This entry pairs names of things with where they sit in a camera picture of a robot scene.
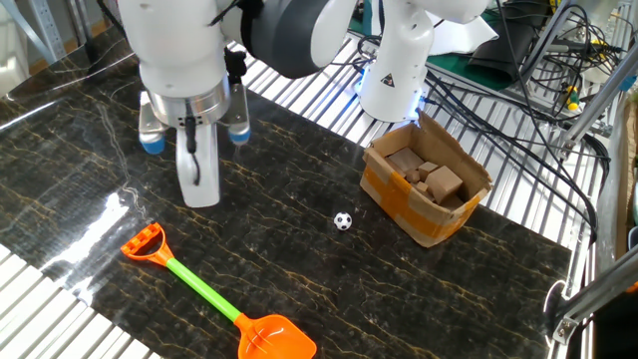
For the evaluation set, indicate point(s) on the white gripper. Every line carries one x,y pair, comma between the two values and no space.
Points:
204,169

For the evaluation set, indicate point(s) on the orange green toy shovel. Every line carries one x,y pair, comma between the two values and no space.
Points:
204,286

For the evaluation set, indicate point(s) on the mini soccer ball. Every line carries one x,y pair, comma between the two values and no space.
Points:
342,221

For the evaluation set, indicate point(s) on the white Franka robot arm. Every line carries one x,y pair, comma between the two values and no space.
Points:
174,50

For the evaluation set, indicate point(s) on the black marble pattern mat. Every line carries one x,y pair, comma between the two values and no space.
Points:
99,199

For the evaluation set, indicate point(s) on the cardboard box with orange tape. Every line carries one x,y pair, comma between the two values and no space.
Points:
399,199

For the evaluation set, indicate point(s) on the flat wooden block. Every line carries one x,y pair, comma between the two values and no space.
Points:
405,159

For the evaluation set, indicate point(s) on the small wooden cube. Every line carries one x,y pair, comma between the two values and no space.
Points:
413,176
422,188
427,169

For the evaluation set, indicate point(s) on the large wooden block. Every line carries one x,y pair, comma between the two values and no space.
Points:
443,183

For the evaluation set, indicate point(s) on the green table mat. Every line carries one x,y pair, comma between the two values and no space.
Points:
463,70

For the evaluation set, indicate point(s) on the white paper sheet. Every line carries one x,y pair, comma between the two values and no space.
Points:
463,40

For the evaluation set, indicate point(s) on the black pouch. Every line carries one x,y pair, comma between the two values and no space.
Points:
503,50

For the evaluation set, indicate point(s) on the yellow green screwdriver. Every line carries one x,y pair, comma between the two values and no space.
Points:
572,97

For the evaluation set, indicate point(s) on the slanted aluminium profile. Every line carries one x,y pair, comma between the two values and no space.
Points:
598,102

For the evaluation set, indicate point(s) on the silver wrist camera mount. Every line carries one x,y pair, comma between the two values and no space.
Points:
239,114

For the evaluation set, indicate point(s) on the grey metal shelf frame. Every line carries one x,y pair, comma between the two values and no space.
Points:
45,27

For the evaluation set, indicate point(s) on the aluminium profile with bracket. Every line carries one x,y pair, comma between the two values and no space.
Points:
598,291

